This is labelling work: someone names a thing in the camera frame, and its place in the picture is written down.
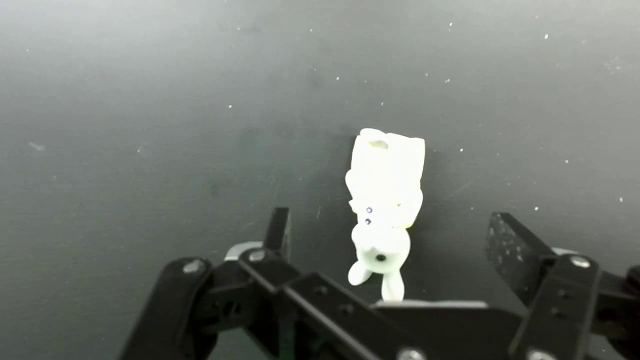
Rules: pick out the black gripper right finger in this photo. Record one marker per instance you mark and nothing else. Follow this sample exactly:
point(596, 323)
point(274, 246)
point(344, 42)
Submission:
point(526, 257)

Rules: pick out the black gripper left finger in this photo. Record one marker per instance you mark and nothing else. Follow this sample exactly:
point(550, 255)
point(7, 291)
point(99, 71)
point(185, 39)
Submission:
point(266, 276)

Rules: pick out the small white figurine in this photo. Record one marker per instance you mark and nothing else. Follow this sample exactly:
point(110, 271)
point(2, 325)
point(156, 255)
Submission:
point(387, 180)

